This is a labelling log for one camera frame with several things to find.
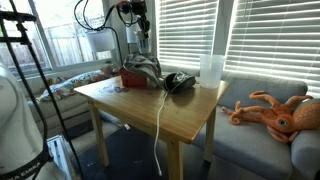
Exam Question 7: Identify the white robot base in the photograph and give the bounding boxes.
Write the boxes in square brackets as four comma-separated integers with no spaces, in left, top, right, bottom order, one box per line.
[0,66,52,180]

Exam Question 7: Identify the translucent plastic cup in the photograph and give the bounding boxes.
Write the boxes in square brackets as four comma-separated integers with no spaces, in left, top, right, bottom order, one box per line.
[200,55,225,89]

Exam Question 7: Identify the grey and white cloth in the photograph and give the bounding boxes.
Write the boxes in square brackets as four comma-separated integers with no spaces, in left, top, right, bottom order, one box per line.
[123,54,163,89]

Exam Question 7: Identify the wooden table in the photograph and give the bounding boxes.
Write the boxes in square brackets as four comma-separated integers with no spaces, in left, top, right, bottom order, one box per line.
[75,76,229,180]

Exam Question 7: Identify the orange woven basket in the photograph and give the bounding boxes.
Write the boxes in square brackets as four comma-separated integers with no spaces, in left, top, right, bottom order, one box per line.
[119,68,147,88]

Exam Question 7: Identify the white lamp shade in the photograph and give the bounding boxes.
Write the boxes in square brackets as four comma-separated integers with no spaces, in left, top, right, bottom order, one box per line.
[86,29,115,52]

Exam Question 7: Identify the patterned floral cushion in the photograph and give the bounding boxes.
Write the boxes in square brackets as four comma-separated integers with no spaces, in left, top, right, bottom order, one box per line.
[38,70,111,101]

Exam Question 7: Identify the grey sofa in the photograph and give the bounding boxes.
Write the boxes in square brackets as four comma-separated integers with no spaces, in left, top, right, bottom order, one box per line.
[191,77,320,180]

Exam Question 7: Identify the beige bench sofa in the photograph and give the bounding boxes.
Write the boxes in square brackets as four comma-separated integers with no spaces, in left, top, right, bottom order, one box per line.
[28,66,118,137]

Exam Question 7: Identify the white window blinds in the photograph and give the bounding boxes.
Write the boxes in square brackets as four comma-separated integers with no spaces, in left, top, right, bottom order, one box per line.
[156,0,320,97]

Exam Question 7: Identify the orange octopus plush toy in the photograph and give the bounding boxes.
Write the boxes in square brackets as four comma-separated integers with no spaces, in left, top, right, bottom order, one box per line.
[222,91,320,144]

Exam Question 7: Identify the black tripod stand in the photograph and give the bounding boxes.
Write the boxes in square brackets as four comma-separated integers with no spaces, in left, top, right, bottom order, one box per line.
[0,0,86,180]

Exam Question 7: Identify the white cable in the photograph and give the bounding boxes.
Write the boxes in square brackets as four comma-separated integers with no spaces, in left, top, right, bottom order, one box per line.
[152,91,169,177]

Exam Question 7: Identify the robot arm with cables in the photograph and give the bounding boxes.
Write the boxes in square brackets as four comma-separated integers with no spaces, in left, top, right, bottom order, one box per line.
[73,0,151,63]

